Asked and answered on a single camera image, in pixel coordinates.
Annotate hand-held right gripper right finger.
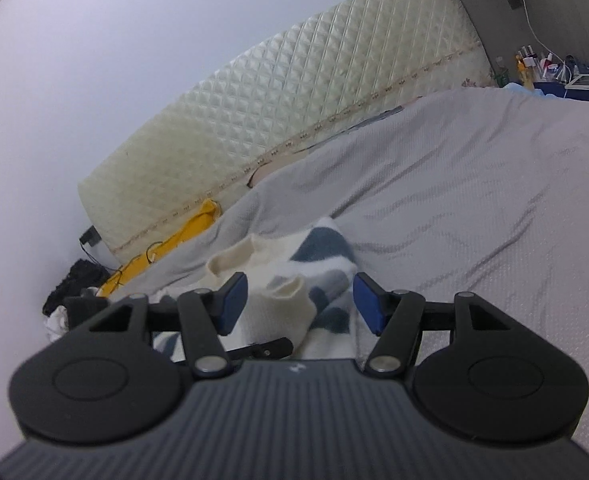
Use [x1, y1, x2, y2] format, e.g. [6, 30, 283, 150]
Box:
[353, 271, 540, 380]

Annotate white sweater with blue pattern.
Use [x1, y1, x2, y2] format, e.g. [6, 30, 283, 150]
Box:
[149, 216, 375, 363]

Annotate grey bed cover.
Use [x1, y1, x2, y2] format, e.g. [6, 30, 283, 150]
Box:
[99, 85, 589, 461]

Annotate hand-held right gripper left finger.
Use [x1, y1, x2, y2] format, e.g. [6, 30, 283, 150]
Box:
[49, 272, 249, 380]

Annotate yellow cloth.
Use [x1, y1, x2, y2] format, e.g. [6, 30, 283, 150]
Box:
[96, 199, 221, 298]

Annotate black cable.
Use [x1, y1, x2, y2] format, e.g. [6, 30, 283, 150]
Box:
[79, 242, 165, 287]

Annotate black clothes pile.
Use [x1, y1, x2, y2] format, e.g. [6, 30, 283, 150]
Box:
[42, 258, 110, 318]

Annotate cream quilted headboard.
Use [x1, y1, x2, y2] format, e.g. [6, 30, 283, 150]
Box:
[77, 0, 492, 256]

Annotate group of small bottles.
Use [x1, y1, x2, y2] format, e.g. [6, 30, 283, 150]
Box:
[491, 45, 557, 89]

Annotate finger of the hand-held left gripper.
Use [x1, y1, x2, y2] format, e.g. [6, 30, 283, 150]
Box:
[63, 296, 111, 332]
[222, 337, 294, 361]

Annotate white charging cable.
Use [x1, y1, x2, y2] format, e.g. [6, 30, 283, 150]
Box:
[517, 0, 575, 83]

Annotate white clothes pile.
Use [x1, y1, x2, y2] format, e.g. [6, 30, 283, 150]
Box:
[43, 287, 100, 343]

